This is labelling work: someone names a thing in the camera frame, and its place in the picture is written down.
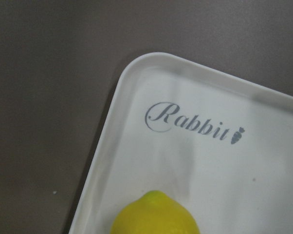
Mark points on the white rabbit tray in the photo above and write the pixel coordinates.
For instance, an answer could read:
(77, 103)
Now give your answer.
(219, 145)

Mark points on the yellow lemon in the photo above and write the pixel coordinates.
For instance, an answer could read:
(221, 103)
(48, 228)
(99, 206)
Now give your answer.
(154, 213)

